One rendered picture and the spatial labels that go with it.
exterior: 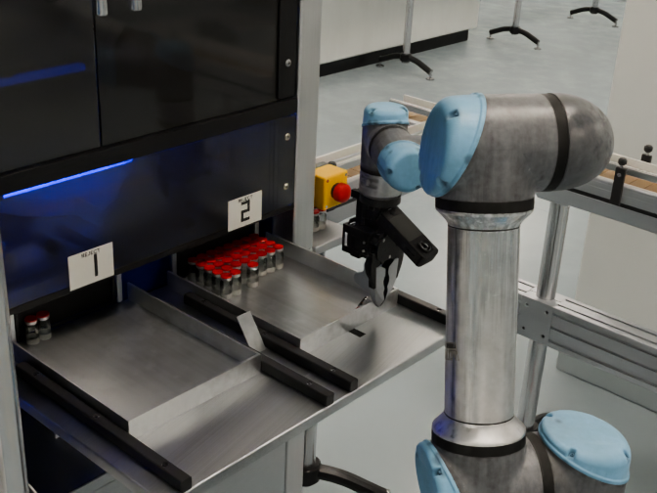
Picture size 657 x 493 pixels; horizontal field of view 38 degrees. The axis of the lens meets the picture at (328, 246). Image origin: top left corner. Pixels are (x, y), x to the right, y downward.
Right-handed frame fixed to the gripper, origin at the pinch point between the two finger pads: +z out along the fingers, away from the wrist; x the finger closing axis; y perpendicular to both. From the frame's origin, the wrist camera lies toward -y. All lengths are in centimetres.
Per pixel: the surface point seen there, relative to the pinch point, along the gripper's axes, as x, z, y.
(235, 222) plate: 9.6, -9.1, 28.0
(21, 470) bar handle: 87, -26, -28
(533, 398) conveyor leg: -87, 67, 12
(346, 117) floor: -298, 90, 263
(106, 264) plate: 38.3, -10.1, 28.0
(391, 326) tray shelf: 0.8, 3.6, -3.0
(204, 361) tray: 32.4, 3.2, 10.6
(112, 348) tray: 40.7, 3.2, 24.0
